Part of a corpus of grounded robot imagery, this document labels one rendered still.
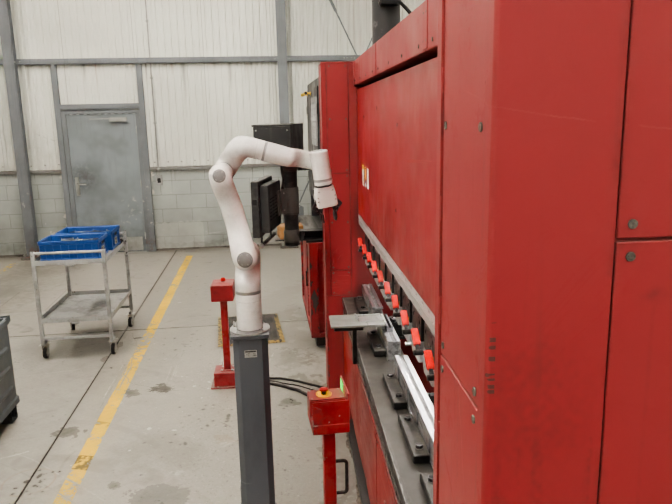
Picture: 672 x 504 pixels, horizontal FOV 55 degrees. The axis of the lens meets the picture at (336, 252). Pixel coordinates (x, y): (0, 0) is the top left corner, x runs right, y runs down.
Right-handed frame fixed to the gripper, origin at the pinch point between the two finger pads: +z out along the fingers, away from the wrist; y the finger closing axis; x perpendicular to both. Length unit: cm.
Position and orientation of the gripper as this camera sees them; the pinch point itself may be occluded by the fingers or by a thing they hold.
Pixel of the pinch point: (328, 217)
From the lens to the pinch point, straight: 301.6
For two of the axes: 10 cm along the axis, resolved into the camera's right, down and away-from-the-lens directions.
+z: 1.5, 9.5, 2.6
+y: -9.4, 2.2, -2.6
